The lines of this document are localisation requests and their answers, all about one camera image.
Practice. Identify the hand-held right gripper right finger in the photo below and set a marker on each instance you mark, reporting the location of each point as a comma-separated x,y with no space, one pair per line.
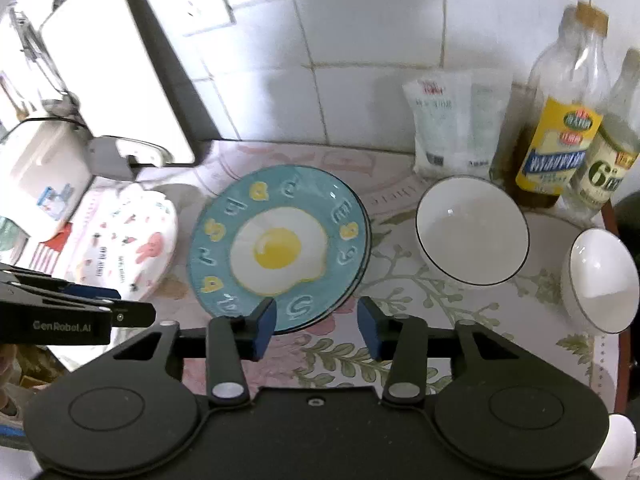
369,329

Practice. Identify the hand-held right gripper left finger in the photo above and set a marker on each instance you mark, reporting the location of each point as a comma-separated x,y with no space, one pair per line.
266,327

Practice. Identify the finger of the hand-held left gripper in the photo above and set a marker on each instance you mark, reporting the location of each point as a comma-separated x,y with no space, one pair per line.
132,313
95,292

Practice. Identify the white cartoon print plate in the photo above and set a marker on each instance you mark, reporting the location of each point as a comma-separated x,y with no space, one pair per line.
125,240

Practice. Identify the blue fried egg plate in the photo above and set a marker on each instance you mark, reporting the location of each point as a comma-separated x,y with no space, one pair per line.
280,247

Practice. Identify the large white black-rimmed bowl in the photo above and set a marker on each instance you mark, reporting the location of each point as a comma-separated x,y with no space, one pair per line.
470,232

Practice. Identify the small white black-rimmed bowl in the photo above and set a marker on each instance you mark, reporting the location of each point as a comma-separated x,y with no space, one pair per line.
597,280

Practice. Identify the floral tablecloth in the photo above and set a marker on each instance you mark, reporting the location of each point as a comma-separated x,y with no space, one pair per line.
395,280

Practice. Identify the white kitchen appliance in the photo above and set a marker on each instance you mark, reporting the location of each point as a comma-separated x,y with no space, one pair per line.
42,175

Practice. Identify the grey cutting board holder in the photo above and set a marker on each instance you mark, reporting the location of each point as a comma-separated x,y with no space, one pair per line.
117,157

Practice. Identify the white salt bag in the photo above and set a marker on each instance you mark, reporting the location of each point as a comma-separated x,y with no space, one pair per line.
450,120

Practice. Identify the white cutting board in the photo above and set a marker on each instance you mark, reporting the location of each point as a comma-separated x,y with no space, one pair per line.
115,65

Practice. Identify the yellow label cooking wine bottle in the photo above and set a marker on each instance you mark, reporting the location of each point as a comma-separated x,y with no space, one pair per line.
555,125

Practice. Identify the white label vinegar bottle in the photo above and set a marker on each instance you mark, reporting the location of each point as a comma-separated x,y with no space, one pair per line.
607,170

